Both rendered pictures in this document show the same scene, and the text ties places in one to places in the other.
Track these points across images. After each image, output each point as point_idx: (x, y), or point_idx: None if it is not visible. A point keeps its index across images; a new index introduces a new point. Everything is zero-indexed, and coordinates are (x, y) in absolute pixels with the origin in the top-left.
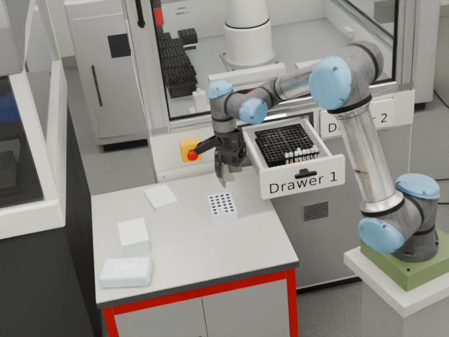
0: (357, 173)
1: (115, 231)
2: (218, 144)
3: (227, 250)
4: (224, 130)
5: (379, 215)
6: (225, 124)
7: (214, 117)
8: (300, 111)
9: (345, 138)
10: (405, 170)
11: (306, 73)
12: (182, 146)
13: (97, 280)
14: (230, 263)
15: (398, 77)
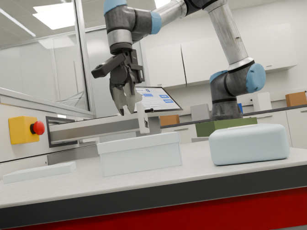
0: (237, 39)
1: (82, 181)
2: (123, 60)
3: (197, 146)
4: (131, 40)
5: (254, 61)
6: (131, 34)
7: (124, 25)
8: (70, 117)
9: (228, 16)
10: None
11: (160, 9)
12: (24, 116)
13: (258, 165)
14: None
15: (92, 109)
